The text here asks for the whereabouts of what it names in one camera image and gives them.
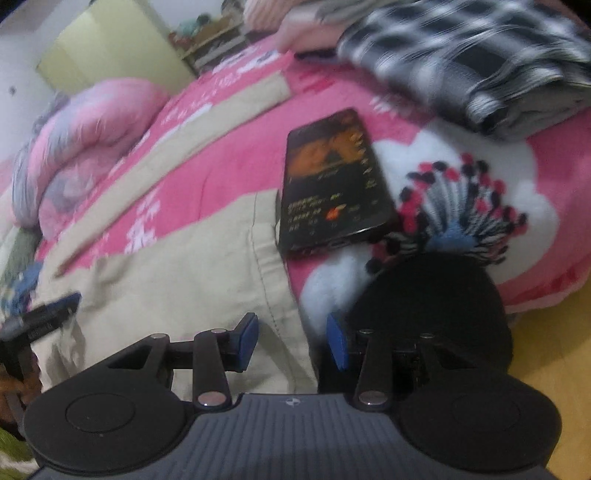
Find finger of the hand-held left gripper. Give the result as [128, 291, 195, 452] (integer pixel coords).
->
[20, 291, 84, 332]

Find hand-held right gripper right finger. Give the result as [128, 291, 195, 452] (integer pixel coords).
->
[325, 312, 463, 411]

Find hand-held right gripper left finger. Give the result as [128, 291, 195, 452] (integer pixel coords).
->
[107, 312, 260, 411]

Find beige pants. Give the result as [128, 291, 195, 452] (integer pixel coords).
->
[37, 71, 320, 403]

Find green patterned cloth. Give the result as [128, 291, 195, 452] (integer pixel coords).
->
[0, 426, 36, 468]

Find black smartphone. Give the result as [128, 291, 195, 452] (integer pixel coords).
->
[275, 107, 402, 260]

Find pink and grey duvet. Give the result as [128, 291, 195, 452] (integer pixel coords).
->
[10, 78, 172, 241]

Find pale yellow wardrobe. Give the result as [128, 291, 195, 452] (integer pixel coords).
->
[36, 0, 198, 96]

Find white cluttered shelf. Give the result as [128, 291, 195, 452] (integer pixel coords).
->
[167, 13, 251, 75]

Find black and white plaid shirt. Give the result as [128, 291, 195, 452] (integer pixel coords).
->
[336, 0, 591, 142]

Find pale pink folded garment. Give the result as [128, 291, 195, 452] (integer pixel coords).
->
[276, 8, 352, 52]

